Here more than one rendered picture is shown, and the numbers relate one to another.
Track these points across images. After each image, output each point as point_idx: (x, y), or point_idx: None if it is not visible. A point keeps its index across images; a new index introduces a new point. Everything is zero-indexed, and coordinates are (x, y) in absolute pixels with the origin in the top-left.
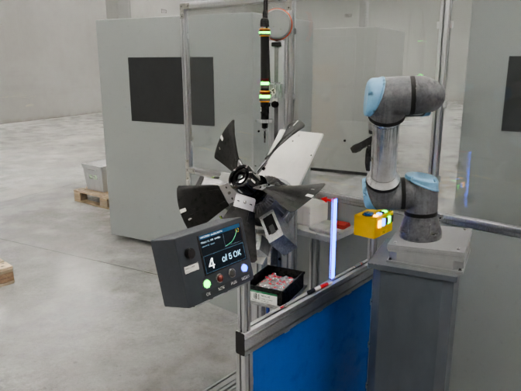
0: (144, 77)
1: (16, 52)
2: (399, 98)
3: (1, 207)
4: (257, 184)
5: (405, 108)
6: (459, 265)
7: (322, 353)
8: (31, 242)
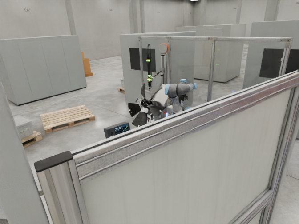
0: (134, 54)
1: (105, 33)
2: (172, 91)
3: (96, 93)
4: (148, 104)
5: (175, 94)
6: None
7: None
8: (102, 106)
